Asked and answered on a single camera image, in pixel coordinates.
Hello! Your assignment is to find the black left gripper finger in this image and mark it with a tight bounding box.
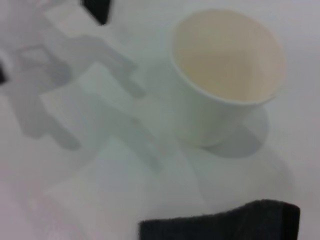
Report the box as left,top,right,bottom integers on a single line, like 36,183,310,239
79,0,114,26
0,60,7,86

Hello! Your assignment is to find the white paper cup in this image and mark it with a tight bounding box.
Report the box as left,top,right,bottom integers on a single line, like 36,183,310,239
169,8,287,148

